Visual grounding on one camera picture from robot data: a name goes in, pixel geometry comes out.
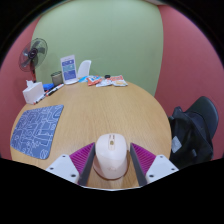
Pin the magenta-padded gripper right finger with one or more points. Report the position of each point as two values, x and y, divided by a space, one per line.
160 165

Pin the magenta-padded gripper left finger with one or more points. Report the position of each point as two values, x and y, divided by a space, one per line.
63 165

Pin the pale pink computer mouse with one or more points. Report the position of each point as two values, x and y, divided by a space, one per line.
111 155

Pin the blue patterned mouse pad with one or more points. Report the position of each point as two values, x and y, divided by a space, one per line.
35 130

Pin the black-capped whiteboard marker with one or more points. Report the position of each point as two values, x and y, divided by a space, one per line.
41 98

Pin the red-capped whiteboard marker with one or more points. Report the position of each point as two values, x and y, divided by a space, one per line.
55 89

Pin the white tissue box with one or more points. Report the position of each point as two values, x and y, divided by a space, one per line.
33 92

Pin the blue whiteboard eraser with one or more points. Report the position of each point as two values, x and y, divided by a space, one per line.
47 86

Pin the dark pen cup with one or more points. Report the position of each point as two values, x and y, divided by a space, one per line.
57 78

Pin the blue snack packet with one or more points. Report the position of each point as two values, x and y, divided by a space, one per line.
83 79

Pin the orange and white snack packet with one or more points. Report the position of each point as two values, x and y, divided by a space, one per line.
118 81

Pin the blue-printed acrylic sign stand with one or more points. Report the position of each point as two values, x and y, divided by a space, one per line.
69 69

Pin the small black object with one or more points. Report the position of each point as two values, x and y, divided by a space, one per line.
107 76

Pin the white plastic chair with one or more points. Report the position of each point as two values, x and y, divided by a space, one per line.
85 67

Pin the black standing fan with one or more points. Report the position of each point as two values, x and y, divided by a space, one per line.
32 54

